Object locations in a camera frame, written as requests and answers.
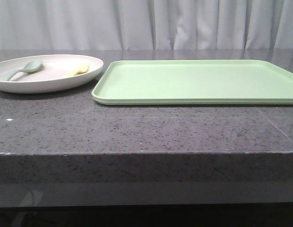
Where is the yellow plastic fork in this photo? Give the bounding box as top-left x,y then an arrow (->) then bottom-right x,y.
65,63 -> 90,78

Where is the white round plate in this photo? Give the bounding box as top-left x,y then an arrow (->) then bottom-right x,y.
0,54 -> 103,94

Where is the light green tray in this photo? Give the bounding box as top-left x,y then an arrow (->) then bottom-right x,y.
92,60 -> 293,105

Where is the light green spoon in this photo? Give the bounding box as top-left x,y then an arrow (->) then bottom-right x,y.
0,60 -> 42,81

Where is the white curtain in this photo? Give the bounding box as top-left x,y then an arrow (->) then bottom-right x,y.
0,0 -> 293,50

